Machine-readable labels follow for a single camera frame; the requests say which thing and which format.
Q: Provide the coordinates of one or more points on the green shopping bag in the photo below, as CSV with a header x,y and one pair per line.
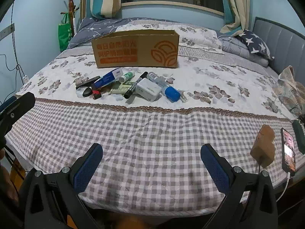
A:
x,y
64,32

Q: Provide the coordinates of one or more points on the wooden coat rack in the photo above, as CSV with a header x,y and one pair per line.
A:
x,y
71,2

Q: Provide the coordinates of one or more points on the navy star pillow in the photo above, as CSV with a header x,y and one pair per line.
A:
x,y
255,43

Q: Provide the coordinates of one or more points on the white power adapter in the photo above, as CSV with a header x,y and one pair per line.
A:
x,y
147,89

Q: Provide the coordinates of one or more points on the blue white toothpaste tube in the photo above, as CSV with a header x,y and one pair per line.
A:
x,y
108,77

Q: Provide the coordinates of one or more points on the grey padded headboard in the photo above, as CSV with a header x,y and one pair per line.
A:
x,y
278,40

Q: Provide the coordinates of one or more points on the white power strip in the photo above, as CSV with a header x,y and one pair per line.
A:
x,y
25,78

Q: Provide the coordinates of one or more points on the red black lighter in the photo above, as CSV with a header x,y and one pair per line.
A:
x,y
96,93

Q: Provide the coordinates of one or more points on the black case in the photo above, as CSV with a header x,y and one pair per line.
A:
x,y
87,81

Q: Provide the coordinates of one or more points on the floral checkered bedspread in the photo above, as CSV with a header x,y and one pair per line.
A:
x,y
147,133

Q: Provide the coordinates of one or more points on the smartphone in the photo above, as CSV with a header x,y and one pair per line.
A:
x,y
288,152

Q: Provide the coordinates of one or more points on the small clear bottle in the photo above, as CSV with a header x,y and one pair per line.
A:
x,y
152,75

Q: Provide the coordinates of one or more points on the brown cardboard box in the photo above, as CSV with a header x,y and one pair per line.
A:
x,y
135,49

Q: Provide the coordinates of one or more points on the dark green case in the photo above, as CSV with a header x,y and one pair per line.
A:
x,y
299,136

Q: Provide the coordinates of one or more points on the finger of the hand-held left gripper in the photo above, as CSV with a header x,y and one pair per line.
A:
x,y
17,108

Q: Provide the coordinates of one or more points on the black marker pen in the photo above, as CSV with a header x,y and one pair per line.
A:
x,y
135,85

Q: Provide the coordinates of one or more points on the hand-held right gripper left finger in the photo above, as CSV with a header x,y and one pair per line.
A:
x,y
87,169

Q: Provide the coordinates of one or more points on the grey starry duvet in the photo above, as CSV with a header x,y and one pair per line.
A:
x,y
95,28

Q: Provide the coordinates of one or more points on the clear bottle with blue cap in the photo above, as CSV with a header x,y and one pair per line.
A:
x,y
166,89

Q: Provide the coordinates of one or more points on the green white small bottle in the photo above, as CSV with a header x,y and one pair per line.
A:
x,y
126,76

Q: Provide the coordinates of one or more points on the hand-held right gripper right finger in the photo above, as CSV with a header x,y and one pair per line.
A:
x,y
215,169

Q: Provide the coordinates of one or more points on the crumpled beige cloth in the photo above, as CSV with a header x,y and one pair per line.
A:
x,y
289,90

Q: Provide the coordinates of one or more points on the grey folded quilt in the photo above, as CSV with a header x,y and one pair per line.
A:
x,y
240,49

